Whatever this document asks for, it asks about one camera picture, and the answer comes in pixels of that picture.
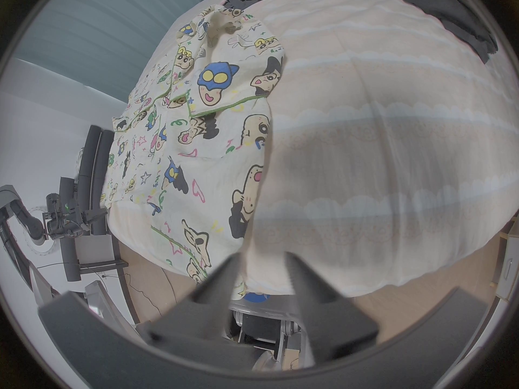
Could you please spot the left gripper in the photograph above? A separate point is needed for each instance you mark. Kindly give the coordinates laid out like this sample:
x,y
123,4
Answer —
x,y
63,227

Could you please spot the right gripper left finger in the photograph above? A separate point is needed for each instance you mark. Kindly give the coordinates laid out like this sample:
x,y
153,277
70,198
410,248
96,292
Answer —
x,y
211,314

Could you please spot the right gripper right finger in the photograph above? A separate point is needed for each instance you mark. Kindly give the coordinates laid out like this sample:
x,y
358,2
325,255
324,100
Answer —
x,y
324,322

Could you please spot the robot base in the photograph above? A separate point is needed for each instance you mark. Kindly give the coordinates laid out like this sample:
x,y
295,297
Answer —
x,y
259,311

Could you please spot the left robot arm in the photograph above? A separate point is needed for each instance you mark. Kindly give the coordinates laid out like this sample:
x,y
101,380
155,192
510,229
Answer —
x,y
30,223

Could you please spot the bed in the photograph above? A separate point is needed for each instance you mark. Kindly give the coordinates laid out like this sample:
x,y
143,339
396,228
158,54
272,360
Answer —
x,y
365,156

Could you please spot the cream printed pyjama top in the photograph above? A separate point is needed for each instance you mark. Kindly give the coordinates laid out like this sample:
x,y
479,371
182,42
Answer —
x,y
190,144

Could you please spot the pale bedside table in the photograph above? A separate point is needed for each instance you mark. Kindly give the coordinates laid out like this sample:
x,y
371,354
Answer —
x,y
509,266

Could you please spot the blue-green curtain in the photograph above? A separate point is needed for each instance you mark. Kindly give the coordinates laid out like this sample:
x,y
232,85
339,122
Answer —
x,y
101,35

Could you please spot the dark grey garment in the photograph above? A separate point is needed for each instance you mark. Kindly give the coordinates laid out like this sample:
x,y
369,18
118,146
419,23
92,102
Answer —
x,y
454,10

